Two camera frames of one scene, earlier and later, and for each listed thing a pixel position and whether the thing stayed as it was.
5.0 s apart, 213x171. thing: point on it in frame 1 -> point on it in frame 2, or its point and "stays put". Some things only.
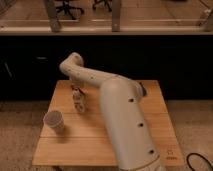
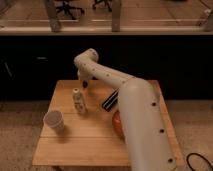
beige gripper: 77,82 -> 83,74
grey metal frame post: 52,14 stays put
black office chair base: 68,9 stays put
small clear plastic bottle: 78,99 stays put
